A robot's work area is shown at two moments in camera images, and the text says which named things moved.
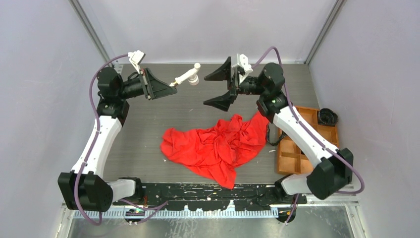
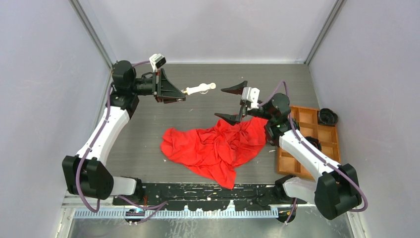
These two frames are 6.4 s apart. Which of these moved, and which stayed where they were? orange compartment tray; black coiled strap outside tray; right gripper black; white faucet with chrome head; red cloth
Moved: right gripper black; white faucet with chrome head
Stayed: orange compartment tray; black coiled strap outside tray; red cloth
